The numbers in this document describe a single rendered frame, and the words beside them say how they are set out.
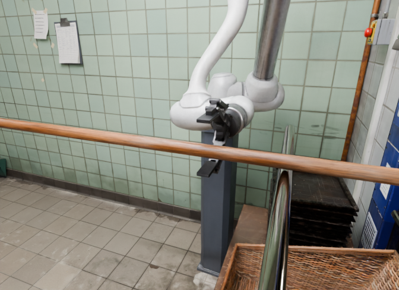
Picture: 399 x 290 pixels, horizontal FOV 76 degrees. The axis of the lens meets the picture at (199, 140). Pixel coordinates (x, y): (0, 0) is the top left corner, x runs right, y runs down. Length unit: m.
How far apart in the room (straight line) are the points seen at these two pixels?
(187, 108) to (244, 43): 0.95
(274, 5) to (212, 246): 1.35
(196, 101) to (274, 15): 0.49
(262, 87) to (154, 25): 0.98
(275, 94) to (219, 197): 0.64
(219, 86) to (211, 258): 1.09
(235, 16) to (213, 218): 1.11
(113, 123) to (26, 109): 1.01
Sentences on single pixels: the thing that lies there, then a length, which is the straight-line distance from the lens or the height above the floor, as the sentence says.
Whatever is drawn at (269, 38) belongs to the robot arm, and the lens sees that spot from 1.19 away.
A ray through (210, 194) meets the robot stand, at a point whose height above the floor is 0.60.
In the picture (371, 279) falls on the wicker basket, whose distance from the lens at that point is 1.05.
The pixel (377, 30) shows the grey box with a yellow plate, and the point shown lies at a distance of 1.39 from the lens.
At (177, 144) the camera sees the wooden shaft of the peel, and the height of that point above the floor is 1.20.
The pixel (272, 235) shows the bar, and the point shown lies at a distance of 0.38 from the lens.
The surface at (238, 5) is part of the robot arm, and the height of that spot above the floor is 1.53.
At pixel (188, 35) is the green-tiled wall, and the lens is 1.85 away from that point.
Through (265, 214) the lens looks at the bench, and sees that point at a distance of 1.43.
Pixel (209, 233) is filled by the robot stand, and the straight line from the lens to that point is 1.69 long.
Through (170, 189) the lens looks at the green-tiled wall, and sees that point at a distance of 2.25.
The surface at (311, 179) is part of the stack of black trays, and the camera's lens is 1.20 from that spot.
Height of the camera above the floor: 1.41
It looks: 20 degrees down
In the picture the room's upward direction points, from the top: straight up
